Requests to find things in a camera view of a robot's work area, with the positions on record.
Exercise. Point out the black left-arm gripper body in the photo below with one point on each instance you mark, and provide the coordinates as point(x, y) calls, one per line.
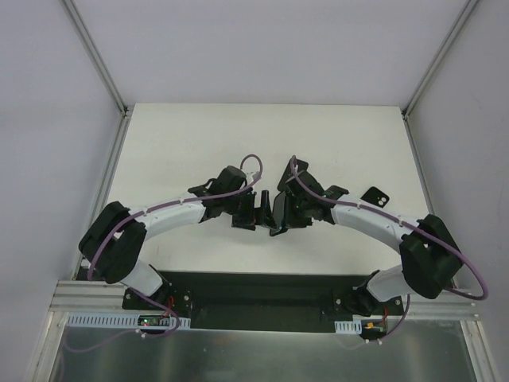
point(246, 212)

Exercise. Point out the aluminium frame post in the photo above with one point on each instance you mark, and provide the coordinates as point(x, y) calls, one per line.
point(83, 33)
point(455, 30)

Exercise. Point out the left slotted cable duct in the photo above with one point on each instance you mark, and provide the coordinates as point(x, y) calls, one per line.
point(120, 321)

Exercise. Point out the left aluminium frame post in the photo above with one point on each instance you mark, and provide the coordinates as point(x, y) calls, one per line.
point(83, 33)

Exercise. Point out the aluminium front frame rail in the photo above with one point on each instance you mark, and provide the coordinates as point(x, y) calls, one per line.
point(76, 296)

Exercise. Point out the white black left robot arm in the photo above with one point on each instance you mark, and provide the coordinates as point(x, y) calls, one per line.
point(115, 239)

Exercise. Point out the slotted cable duct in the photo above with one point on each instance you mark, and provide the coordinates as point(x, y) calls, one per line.
point(353, 327)
point(120, 321)

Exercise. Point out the right aluminium frame post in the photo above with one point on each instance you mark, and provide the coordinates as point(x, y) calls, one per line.
point(455, 30)

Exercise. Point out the right slotted cable duct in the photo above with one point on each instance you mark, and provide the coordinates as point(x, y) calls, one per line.
point(353, 327)

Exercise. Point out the shiny metal front sheet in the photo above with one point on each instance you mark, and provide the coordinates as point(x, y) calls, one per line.
point(419, 351)

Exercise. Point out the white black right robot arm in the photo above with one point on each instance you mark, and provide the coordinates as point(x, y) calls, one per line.
point(426, 267)

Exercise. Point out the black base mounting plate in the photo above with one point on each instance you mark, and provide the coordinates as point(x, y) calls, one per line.
point(252, 302)

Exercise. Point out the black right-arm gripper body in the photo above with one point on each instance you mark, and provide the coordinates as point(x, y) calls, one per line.
point(287, 212)

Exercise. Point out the black smartphone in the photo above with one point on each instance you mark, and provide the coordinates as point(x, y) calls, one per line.
point(293, 166)

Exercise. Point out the teal-edged smartphone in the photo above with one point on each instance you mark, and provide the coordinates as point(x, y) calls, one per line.
point(280, 215)

